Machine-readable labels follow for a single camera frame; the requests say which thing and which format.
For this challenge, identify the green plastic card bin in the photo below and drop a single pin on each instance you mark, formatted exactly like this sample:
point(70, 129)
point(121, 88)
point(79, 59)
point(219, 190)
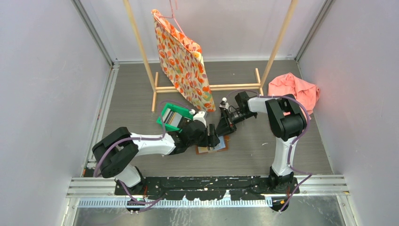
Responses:
point(183, 111)

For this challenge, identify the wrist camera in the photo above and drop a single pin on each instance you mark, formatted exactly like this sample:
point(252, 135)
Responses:
point(198, 116)
point(224, 105)

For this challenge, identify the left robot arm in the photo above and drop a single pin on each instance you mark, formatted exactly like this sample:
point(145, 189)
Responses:
point(114, 153)

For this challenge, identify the stack of credit cards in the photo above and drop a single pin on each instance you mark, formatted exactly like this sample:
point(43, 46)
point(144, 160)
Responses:
point(172, 118)

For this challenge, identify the brown leather card holder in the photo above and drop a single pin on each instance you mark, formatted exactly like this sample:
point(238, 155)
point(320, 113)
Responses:
point(222, 146)

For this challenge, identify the floral fabric bag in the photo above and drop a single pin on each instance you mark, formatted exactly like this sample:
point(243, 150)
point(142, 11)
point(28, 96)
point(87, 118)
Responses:
point(184, 68)

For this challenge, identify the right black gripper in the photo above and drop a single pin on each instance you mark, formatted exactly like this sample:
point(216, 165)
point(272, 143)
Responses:
point(225, 125)

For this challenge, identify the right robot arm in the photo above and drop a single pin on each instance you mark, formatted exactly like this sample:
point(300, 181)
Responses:
point(287, 120)

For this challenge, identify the aluminium frame rail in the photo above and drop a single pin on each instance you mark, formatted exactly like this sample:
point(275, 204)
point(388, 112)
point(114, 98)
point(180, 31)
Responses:
point(99, 192)

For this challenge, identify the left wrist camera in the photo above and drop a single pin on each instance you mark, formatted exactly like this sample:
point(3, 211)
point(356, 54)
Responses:
point(198, 116)

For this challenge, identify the pink crumpled cloth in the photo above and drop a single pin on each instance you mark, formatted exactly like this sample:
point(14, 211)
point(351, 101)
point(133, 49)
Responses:
point(306, 93)

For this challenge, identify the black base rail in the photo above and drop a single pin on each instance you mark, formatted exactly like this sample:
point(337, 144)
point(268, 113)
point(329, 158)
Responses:
point(207, 188)

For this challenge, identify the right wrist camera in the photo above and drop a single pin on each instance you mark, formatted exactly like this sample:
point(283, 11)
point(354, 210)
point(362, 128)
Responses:
point(224, 105)

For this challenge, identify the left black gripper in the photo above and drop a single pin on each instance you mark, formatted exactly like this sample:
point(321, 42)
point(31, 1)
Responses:
point(212, 140)

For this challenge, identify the pink wire hanger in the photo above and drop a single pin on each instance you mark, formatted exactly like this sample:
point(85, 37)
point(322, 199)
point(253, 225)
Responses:
point(172, 26)

